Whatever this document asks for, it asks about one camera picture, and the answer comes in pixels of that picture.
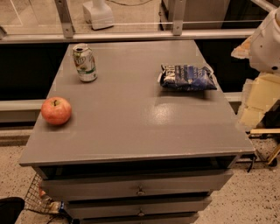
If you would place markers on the green white soda can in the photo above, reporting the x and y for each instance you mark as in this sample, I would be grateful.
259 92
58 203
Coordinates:
84 61

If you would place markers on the grey drawer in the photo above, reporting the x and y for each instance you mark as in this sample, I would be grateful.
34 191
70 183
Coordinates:
168 218
137 207
136 185

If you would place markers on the metal railing frame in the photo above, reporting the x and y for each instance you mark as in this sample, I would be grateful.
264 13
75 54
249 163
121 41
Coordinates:
57 21

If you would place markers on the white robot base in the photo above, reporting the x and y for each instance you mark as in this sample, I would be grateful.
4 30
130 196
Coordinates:
98 14

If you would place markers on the grey drawer cabinet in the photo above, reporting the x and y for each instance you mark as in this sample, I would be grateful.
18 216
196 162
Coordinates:
124 123

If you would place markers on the wire basket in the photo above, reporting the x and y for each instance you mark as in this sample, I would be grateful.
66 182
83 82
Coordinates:
37 201

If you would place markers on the top grey drawer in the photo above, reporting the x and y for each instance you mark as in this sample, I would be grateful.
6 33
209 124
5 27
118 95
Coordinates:
136 185

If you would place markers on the black object on floor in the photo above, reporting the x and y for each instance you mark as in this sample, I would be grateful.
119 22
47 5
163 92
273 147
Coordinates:
10 209

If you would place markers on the blue chip bag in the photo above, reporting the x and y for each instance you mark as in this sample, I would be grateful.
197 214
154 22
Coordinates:
187 78

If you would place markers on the red apple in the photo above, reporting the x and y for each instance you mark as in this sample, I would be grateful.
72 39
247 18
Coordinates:
56 110

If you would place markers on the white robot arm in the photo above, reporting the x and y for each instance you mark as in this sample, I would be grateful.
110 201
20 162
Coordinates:
262 49

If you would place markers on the bottom grey drawer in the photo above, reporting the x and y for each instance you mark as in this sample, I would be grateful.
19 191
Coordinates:
168 218

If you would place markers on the middle grey drawer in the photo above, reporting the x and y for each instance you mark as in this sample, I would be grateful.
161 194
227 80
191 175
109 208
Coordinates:
137 207

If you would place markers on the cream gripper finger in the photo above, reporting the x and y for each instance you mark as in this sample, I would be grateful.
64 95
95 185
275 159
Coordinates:
259 96
242 50

